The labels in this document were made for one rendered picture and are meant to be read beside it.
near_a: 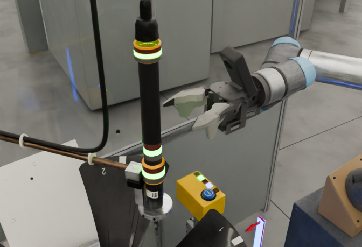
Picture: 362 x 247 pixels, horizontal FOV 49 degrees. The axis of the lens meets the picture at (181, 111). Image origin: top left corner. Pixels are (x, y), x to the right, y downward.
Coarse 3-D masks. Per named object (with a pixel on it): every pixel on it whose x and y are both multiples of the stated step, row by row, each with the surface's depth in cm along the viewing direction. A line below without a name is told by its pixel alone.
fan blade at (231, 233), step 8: (208, 216) 111; (216, 216) 111; (200, 224) 109; (208, 224) 109; (216, 224) 109; (224, 224) 110; (192, 232) 108; (200, 232) 108; (208, 232) 108; (216, 232) 108; (224, 232) 108; (232, 232) 108; (184, 240) 106; (192, 240) 106; (200, 240) 106; (208, 240) 106; (216, 240) 106; (224, 240) 106
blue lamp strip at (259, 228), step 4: (260, 220) 113; (260, 224) 114; (256, 228) 116; (260, 228) 114; (256, 232) 117; (260, 232) 115; (256, 236) 117; (260, 236) 116; (256, 240) 118; (260, 240) 116; (256, 244) 119
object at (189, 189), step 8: (192, 176) 145; (184, 184) 141; (192, 184) 141; (200, 184) 141; (184, 192) 140; (192, 192) 138; (200, 192) 138; (184, 200) 143; (192, 200) 137; (200, 200) 135; (208, 200) 135; (216, 200) 135; (224, 200) 138; (192, 208) 139; (200, 208) 134; (208, 208) 134; (216, 208) 137; (200, 216) 136
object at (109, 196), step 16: (128, 160) 98; (96, 176) 99; (112, 176) 98; (96, 192) 98; (112, 192) 97; (128, 192) 96; (96, 208) 97; (112, 208) 96; (128, 208) 95; (96, 224) 97; (112, 224) 95; (128, 224) 94; (144, 224) 93; (112, 240) 94; (128, 240) 93
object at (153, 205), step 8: (144, 0) 57; (144, 8) 57; (144, 16) 58; (152, 16) 60; (136, 24) 59; (144, 24) 58; (152, 24) 59; (136, 32) 59; (144, 32) 59; (152, 32) 59; (144, 40) 59; (152, 40) 60; (160, 184) 76; (152, 192) 77; (160, 192) 77; (152, 200) 78; (160, 200) 79; (152, 208) 79
